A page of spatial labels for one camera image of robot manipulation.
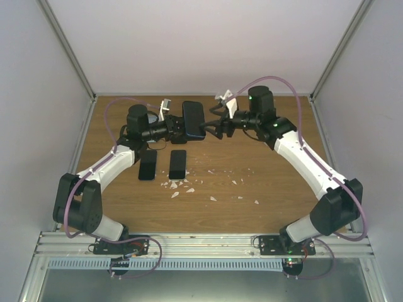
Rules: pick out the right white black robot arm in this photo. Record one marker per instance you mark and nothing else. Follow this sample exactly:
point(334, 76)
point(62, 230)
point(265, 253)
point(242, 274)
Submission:
point(338, 199)

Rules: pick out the grey slotted cable duct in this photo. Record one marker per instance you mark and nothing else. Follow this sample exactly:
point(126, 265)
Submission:
point(146, 264)

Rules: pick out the black cased phone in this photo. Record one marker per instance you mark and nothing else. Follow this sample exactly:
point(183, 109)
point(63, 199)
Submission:
point(193, 118)
point(179, 140)

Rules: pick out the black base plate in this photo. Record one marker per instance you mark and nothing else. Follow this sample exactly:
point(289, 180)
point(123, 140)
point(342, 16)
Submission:
point(137, 245)
point(272, 245)

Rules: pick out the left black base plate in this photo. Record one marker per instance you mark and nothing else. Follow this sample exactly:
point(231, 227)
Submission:
point(137, 245)

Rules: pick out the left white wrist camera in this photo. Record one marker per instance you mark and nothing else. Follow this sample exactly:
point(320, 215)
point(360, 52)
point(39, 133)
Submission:
point(164, 108)

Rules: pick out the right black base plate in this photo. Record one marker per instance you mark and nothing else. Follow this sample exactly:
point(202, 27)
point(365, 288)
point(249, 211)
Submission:
point(272, 245)

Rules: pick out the black smartphone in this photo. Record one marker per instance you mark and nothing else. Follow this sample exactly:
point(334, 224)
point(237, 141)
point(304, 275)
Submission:
point(177, 165)
point(147, 169)

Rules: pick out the light blue phone case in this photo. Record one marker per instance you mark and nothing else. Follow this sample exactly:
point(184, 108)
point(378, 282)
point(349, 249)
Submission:
point(152, 118)

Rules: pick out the white debris pieces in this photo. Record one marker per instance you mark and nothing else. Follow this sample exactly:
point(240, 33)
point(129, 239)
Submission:
point(209, 179)

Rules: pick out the aluminium front rail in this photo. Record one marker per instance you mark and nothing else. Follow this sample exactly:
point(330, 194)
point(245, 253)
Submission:
point(200, 245)

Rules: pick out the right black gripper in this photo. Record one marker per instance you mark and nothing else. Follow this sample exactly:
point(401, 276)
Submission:
point(225, 123)

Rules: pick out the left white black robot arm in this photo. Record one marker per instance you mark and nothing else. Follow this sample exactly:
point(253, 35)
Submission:
point(78, 205)

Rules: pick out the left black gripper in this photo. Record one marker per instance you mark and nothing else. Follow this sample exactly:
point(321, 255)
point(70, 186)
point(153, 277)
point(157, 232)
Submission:
point(172, 122)

